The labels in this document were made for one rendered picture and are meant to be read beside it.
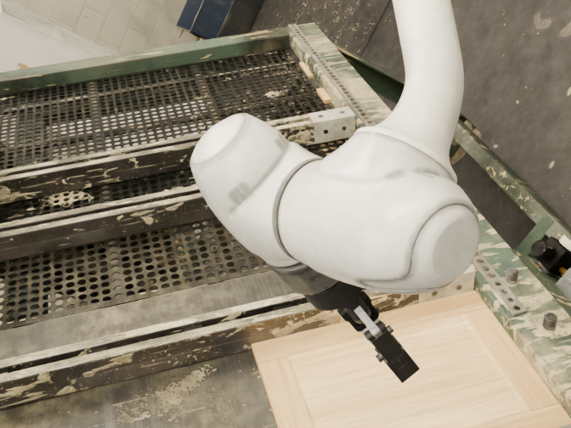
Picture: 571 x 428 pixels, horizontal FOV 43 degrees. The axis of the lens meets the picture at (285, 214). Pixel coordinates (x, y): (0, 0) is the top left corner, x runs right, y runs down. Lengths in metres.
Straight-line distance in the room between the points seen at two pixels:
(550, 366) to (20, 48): 4.14
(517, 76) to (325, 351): 1.91
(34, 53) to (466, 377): 4.04
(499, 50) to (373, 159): 2.67
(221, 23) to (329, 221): 4.96
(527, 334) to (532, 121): 1.59
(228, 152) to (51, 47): 4.36
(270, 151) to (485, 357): 0.87
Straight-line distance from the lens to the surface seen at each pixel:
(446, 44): 0.70
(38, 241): 1.82
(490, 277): 1.56
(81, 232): 1.81
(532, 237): 2.49
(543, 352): 1.43
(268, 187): 0.67
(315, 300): 0.81
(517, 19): 3.27
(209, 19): 5.51
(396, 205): 0.56
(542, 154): 2.84
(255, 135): 0.68
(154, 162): 2.02
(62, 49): 5.00
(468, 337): 1.48
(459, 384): 1.40
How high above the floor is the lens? 2.01
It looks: 29 degrees down
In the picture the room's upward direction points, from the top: 69 degrees counter-clockwise
